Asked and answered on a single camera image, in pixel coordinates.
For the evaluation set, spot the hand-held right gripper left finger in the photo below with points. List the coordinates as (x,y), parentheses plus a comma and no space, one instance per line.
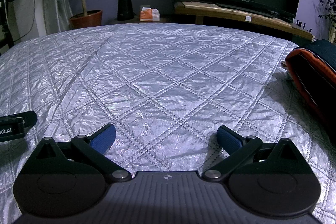
(103,138)

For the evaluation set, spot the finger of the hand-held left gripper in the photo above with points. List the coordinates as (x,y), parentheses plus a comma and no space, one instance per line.
(27,117)

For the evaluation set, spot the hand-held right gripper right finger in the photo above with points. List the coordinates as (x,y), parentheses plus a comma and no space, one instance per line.
(229,138)

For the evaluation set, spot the dark jacket with orange lining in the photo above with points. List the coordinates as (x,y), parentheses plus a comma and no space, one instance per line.
(320,74)

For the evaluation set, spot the silver quilted bedspread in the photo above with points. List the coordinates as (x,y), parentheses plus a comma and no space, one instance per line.
(157,69)

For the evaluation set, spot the brown plant pot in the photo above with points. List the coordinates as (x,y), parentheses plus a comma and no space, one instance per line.
(86,20)

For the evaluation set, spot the orange tissue box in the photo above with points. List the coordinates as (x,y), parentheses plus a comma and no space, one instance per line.
(148,15)

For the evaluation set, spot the wooden tv cabinet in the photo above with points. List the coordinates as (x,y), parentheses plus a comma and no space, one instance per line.
(170,19)

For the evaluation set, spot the black speaker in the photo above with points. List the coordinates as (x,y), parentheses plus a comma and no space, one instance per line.
(125,7)

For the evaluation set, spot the dried flower bouquet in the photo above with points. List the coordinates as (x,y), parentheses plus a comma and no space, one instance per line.
(328,1)

